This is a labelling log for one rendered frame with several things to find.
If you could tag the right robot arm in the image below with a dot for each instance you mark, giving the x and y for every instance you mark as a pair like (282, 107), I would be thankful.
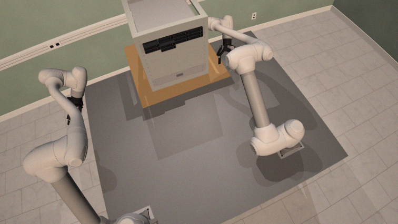
(267, 138)

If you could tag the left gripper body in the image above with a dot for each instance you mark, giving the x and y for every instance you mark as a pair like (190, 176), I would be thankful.
(76, 101)

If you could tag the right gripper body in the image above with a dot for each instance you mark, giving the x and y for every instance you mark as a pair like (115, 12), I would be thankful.
(225, 43)

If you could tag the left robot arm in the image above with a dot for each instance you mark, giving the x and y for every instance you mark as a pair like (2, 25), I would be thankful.
(50, 161)

